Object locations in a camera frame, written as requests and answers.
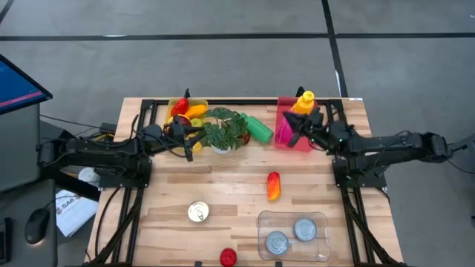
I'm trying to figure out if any computer monitor blue screen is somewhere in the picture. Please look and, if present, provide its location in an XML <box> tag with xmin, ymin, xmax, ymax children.
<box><xmin>0</xmin><ymin>53</ymin><xmax>53</xmax><ymax>116</ymax></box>

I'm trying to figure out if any gold pull-tab tin can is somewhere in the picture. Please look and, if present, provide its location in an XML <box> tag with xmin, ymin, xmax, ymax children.
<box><xmin>187</xmin><ymin>201</ymin><xmax>210</xmax><ymax>223</ymax></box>

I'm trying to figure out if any red translucent plastic tray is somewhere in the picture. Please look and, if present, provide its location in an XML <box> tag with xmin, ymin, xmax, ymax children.
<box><xmin>274</xmin><ymin>96</ymin><xmax>319</xmax><ymax>153</ymax></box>

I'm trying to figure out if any red toy tomato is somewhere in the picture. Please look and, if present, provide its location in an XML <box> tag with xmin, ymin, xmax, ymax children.
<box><xmin>219</xmin><ymin>248</ymin><xmax>238</xmax><ymax>267</ymax></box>

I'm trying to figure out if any black metal table frame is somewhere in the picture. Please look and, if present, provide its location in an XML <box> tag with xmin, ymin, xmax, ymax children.
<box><xmin>88</xmin><ymin>98</ymin><xmax>407</xmax><ymax>267</ymax></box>

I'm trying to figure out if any black computer mouse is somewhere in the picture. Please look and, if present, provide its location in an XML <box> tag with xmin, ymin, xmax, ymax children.
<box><xmin>24</xmin><ymin>207</ymin><xmax>51</xmax><ymax>245</ymax></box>

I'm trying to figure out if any white cup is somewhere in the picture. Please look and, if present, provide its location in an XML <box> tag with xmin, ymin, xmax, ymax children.
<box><xmin>77</xmin><ymin>167</ymin><xmax>101</xmax><ymax>185</ymax></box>

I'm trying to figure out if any pink plastic bottle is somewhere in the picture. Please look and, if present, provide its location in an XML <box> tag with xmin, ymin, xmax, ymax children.
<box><xmin>276</xmin><ymin>116</ymin><xmax>298</xmax><ymax>145</ymax></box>

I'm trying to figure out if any green plastic bottle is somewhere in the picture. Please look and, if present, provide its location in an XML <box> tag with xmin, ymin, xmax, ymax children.
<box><xmin>240</xmin><ymin>113</ymin><xmax>275</xmax><ymax>145</ymax></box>

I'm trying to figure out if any grey cabinet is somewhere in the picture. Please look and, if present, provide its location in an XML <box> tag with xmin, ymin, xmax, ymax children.
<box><xmin>0</xmin><ymin>103</ymin><xmax>42</xmax><ymax>194</ymax></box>

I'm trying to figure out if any red orange toy fruit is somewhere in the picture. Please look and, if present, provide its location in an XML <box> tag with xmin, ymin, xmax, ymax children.
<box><xmin>266</xmin><ymin>171</ymin><xmax>282</xmax><ymax>202</ymax></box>

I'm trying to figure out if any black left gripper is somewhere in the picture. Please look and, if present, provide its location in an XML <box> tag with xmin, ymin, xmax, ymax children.
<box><xmin>142</xmin><ymin>115</ymin><xmax>209</xmax><ymax>162</ymax></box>

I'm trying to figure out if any yellow translucent plastic tray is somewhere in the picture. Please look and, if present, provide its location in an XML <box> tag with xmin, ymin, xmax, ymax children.
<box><xmin>159</xmin><ymin>98</ymin><xmax>209</xmax><ymax>155</ymax></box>

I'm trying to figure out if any white paper booklet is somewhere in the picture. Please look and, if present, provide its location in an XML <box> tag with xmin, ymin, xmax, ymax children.
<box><xmin>55</xmin><ymin>188</ymin><xmax>99</xmax><ymax>238</ymax></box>

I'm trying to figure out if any silver tin can blue label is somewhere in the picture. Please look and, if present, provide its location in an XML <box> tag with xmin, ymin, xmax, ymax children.
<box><xmin>292</xmin><ymin>217</ymin><xmax>318</xmax><ymax>243</ymax></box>

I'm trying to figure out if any orange toy mango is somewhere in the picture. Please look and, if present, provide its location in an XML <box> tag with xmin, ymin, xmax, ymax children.
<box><xmin>184</xmin><ymin>104</ymin><xmax>208</xmax><ymax>119</ymax></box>

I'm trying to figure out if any dark grey side desk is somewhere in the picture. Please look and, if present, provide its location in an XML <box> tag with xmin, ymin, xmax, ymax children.
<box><xmin>0</xmin><ymin>178</ymin><xmax>59</xmax><ymax>267</ymax></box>

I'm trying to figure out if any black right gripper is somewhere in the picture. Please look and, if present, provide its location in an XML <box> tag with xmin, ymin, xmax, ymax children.
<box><xmin>282</xmin><ymin>107</ymin><xmax>348</xmax><ymax>150</ymax></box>

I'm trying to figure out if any artificial green potted plant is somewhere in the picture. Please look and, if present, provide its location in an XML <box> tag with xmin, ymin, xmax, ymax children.
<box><xmin>202</xmin><ymin>107</ymin><xmax>250</xmax><ymax>155</ymax></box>

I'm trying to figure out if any clear plastic tray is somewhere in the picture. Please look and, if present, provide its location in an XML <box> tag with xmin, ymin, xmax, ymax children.
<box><xmin>256</xmin><ymin>210</ymin><xmax>332</xmax><ymax>263</ymax></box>

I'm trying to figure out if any yellow plastic bottle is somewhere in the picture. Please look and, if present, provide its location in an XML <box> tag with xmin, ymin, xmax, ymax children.
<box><xmin>290</xmin><ymin>90</ymin><xmax>316</xmax><ymax>115</ymax></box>

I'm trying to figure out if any red orange toy pepper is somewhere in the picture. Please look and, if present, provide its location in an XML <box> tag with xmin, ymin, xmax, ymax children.
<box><xmin>170</xmin><ymin>97</ymin><xmax>190</xmax><ymax>116</ymax></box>

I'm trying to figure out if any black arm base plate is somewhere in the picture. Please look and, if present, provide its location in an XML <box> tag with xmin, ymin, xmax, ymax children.
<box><xmin>332</xmin><ymin>158</ymin><xmax>387</xmax><ymax>189</ymax></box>
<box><xmin>98</xmin><ymin>159</ymin><xmax>152</xmax><ymax>189</ymax></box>

